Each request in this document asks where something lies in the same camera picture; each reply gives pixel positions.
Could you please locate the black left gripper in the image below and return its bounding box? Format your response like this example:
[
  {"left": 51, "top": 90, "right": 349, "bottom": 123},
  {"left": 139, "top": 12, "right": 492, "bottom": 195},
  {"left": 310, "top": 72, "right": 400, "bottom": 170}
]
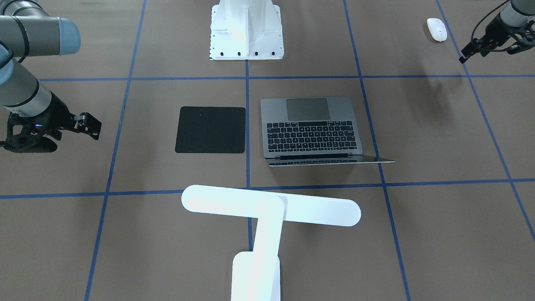
[{"left": 480, "top": 16, "right": 535, "bottom": 56}]

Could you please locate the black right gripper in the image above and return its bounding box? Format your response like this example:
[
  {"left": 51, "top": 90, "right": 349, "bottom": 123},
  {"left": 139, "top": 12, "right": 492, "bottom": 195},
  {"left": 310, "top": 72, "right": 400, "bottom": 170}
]
[{"left": 4, "top": 94, "right": 75, "bottom": 153}]

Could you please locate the white computer mouse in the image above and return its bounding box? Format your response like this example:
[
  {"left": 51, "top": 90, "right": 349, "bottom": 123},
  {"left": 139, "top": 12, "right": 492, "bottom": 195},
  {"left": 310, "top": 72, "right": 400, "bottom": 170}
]
[{"left": 426, "top": 18, "right": 448, "bottom": 42}]

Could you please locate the black mouse pad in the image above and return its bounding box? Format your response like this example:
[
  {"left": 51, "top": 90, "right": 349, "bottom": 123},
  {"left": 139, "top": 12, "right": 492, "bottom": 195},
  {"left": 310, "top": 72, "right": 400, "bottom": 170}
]
[{"left": 175, "top": 106, "right": 246, "bottom": 153}]

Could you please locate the grey laptop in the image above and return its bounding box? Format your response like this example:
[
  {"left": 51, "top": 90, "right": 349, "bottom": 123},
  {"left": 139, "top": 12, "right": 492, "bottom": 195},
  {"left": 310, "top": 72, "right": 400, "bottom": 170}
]
[{"left": 260, "top": 97, "right": 392, "bottom": 166}]

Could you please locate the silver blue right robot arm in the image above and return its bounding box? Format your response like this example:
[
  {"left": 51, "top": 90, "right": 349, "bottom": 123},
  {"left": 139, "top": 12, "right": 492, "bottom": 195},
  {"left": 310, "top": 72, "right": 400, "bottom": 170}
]
[{"left": 1, "top": 0, "right": 82, "bottom": 153}]

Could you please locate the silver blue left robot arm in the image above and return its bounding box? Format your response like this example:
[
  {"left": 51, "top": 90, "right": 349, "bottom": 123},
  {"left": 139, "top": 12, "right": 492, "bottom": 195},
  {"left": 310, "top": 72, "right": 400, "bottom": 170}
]
[{"left": 480, "top": 0, "right": 535, "bottom": 57}]

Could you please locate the white desk lamp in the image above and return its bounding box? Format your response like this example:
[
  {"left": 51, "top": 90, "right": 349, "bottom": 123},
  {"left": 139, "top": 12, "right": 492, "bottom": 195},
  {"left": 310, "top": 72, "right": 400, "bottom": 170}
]
[{"left": 181, "top": 185, "right": 362, "bottom": 301}]

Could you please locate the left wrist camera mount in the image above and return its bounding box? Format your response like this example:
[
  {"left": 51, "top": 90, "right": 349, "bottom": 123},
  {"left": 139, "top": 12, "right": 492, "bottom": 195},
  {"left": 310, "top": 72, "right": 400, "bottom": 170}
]
[{"left": 459, "top": 38, "right": 485, "bottom": 64}]

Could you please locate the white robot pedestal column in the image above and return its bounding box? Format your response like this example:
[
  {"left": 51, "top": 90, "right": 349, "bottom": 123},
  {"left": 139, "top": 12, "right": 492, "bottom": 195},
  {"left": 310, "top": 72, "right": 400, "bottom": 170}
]
[{"left": 209, "top": 0, "right": 285, "bottom": 61}]

